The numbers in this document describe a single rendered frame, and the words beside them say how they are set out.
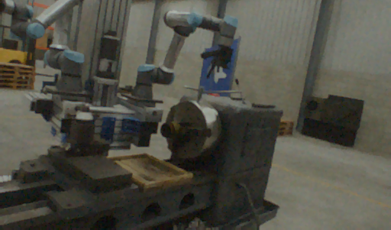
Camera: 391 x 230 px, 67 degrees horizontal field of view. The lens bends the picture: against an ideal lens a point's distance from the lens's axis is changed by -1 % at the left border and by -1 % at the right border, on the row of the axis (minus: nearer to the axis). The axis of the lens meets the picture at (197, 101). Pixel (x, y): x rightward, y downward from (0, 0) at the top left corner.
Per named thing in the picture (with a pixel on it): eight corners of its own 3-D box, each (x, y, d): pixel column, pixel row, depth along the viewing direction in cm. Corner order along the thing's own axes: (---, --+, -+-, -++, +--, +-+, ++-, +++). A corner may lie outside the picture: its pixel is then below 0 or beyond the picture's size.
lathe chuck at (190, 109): (169, 143, 181) (183, 93, 175) (208, 166, 161) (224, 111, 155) (158, 144, 174) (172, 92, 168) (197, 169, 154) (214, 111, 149)
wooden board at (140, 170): (145, 159, 168) (146, 152, 168) (192, 182, 145) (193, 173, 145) (97, 165, 145) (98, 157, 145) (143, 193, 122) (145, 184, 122)
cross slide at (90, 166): (78, 151, 142) (79, 142, 141) (131, 184, 114) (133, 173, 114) (41, 154, 129) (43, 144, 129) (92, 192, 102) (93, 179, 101)
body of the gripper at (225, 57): (228, 71, 158) (235, 48, 156) (214, 66, 155) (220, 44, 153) (224, 69, 165) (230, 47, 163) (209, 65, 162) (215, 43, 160)
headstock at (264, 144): (221, 145, 236) (230, 96, 233) (276, 164, 206) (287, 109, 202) (166, 151, 191) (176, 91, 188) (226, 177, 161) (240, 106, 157)
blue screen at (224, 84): (182, 112, 1049) (194, 45, 1029) (205, 115, 1063) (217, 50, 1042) (202, 140, 645) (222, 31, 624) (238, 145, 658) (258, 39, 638)
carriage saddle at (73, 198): (79, 163, 144) (81, 150, 144) (138, 201, 114) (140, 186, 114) (11, 170, 121) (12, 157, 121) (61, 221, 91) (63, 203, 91)
